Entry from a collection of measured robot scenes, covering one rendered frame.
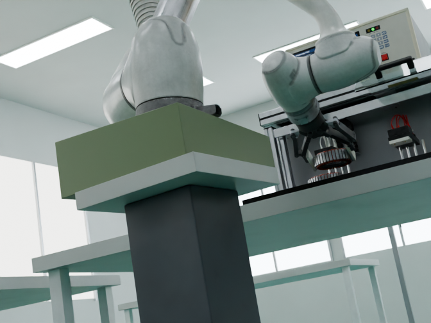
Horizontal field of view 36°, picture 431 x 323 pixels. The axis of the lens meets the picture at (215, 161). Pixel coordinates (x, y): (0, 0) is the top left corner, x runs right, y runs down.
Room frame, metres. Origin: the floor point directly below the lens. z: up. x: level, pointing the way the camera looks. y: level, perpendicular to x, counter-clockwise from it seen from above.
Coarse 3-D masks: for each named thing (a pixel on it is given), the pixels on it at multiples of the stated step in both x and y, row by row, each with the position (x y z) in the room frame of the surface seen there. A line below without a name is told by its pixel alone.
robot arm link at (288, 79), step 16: (272, 64) 1.55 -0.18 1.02; (288, 64) 1.55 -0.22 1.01; (304, 64) 1.56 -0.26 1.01; (272, 80) 1.57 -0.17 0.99; (288, 80) 1.56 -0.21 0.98; (304, 80) 1.57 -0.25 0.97; (272, 96) 1.63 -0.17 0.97; (288, 96) 1.60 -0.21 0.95; (304, 96) 1.60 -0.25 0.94; (288, 112) 1.68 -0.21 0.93
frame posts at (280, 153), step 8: (264, 128) 2.22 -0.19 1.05; (272, 128) 2.22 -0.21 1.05; (272, 136) 2.22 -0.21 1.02; (272, 144) 2.22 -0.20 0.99; (280, 144) 2.32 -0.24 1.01; (272, 152) 2.23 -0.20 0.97; (280, 152) 2.31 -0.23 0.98; (288, 152) 2.33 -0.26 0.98; (280, 160) 2.24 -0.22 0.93; (288, 160) 2.31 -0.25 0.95; (280, 168) 2.23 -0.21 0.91; (288, 168) 2.31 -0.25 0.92; (280, 176) 2.21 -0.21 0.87; (288, 176) 2.31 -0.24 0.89; (280, 184) 2.22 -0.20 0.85; (288, 184) 2.32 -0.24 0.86
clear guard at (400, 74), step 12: (420, 60) 1.80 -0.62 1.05; (384, 72) 1.84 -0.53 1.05; (396, 72) 1.81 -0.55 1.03; (408, 72) 1.79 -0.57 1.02; (420, 72) 1.77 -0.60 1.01; (360, 84) 1.86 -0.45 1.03; (372, 84) 1.83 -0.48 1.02; (384, 84) 1.99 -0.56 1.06; (396, 84) 2.01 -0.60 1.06; (408, 84) 2.03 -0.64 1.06; (420, 84) 2.05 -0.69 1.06
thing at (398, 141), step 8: (400, 128) 2.00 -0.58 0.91; (408, 128) 1.99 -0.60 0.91; (392, 136) 2.01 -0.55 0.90; (400, 136) 2.00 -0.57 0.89; (408, 136) 1.97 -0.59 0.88; (392, 144) 2.00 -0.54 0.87; (400, 144) 2.02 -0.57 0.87; (408, 144) 2.09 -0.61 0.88; (416, 144) 2.11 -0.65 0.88; (400, 152) 2.10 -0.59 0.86; (408, 152) 2.09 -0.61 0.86; (416, 152) 2.08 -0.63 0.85
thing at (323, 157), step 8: (328, 152) 1.84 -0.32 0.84; (336, 152) 1.84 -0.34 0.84; (344, 152) 1.85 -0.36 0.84; (320, 160) 1.86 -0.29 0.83; (328, 160) 1.84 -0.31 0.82; (336, 160) 1.85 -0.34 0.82; (344, 160) 1.85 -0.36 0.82; (352, 160) 1.89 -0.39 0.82; (320, 168) 1.90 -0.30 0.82; (328, 168) 1.93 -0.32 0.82; (336, 168) 1.93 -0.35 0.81
